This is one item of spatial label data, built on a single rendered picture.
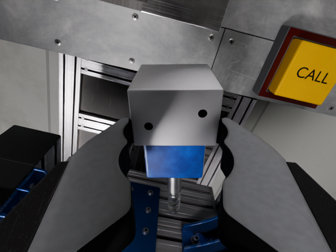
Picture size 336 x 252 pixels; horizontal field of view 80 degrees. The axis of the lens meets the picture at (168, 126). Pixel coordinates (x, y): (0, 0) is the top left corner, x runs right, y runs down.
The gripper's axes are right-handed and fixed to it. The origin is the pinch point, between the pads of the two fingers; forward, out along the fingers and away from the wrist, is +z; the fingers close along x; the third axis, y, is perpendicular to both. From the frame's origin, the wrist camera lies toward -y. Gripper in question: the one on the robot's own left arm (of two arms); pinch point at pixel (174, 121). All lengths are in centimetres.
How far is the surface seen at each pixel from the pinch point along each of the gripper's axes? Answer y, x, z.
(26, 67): 20, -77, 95
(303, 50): -2.0, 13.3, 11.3
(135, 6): -6.1, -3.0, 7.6
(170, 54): -1.1, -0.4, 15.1
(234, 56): -0.8, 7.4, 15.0
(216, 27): -4.7, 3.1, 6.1
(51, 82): 27, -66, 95
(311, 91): 2.4, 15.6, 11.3
